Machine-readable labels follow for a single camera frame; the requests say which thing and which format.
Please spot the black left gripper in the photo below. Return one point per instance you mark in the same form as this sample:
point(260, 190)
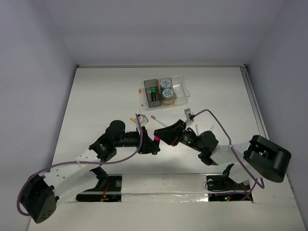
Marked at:
point(143, 140)

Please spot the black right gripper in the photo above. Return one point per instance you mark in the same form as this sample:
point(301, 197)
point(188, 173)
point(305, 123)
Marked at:
point(166, 134)

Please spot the blue-lidded round jar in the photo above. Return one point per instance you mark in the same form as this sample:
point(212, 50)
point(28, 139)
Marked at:
point(165, 84)
point(167, 94)

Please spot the black green highlighter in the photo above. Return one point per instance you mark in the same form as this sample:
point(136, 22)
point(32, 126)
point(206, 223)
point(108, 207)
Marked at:
point(153, 94)

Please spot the black pink highlighter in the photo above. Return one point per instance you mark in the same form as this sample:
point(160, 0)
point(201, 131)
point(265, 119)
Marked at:
point(157, 143)

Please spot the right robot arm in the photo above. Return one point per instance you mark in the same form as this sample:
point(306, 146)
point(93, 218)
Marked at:
point(254, 159)

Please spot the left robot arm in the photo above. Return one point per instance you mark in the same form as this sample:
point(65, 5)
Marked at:
point(46, 189)

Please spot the peach-capped white marker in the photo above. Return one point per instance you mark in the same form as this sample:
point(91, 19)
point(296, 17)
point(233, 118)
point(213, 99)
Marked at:
point(197, 130)

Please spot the purple-capped white marker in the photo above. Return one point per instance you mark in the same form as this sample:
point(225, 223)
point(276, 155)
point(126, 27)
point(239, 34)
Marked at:
point(158, 121)

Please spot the clear plastic bin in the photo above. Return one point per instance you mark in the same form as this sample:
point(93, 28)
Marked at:
point(179, 88)

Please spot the orange-capped white marker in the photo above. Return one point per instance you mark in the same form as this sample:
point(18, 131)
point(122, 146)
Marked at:
point(140, 97)

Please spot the smoky grey plastic bin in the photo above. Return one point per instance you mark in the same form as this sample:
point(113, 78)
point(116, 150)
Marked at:
point(151, 83)

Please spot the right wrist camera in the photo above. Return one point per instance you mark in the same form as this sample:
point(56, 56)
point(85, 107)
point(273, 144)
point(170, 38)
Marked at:
point(189, 116)

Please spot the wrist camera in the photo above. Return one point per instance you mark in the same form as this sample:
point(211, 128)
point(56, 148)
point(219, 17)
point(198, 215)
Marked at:
point(189, 116)
point(142, 119)

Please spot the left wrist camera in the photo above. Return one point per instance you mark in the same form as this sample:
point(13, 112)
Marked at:
point(142, 119)

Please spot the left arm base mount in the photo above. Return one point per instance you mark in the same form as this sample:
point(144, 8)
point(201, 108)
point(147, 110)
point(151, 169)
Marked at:
point(108, 191)

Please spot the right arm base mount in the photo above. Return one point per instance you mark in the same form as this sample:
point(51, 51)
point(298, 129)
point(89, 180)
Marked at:
point(223, 189)

